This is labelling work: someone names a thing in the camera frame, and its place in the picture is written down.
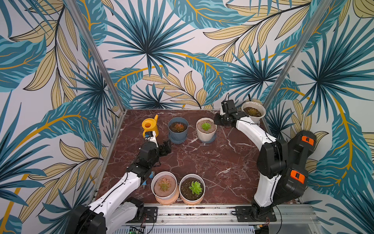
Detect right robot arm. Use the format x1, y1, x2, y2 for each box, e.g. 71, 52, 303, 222
214, 112, 317, 222

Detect left metal frame post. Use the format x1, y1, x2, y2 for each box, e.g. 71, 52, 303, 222
64, 0, 127, 112

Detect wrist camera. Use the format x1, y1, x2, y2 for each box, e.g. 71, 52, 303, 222
145, 131, 158, 148
221, 99, 237, 115

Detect large white round pot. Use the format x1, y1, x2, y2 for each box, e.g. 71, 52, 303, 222
241, 101, 266, 124

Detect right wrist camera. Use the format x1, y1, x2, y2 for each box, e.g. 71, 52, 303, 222
221, 99, 237, 115

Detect right metal frame post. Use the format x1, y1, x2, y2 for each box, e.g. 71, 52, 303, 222
263, 0, 332, 109

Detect blue spray nozzle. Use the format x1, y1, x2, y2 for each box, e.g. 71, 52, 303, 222
142, 171, 155, 189

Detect yellow watering can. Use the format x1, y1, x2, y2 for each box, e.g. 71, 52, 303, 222
142, 115, 159, 138

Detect blue pot red succulent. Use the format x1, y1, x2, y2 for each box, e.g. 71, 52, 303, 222
168, 117, 189, 144

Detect white ribbed pot green succulent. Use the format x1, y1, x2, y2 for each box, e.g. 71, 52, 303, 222
196, 118, 217, 143

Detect metal frame post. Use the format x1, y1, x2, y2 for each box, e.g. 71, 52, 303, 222
64, 0, 127, 112
263, 0, 332, 109

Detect white pot pink soil succulent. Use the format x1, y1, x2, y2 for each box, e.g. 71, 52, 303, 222
151, 172, 179, 205

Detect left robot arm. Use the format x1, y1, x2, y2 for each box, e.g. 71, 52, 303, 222
64, 137, 171, 234

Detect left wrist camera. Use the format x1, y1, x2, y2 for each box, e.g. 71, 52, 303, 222
145, 131, 158, 148

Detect white pot dark soil succulent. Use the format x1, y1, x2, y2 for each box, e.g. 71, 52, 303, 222
179, 174, 206, 205

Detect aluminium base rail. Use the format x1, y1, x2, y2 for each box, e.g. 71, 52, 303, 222
70, 203, 322, 234

